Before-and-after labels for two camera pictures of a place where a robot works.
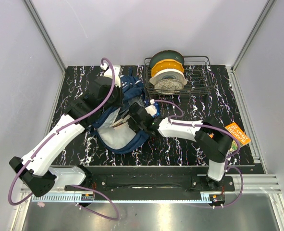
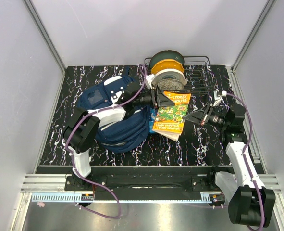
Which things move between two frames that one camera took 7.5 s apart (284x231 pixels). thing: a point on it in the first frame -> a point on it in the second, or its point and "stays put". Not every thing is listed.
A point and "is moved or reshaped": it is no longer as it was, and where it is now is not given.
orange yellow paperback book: [242, 138] is moved or reshaped
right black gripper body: [135, 126] -> [216, 119]
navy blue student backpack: [122, 139] is moved or reshaped
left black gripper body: [116, 99] -> [146, 99]
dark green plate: [166, 55] stays put
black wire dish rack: [197, 72] stays put
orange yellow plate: [166, 64] stays put
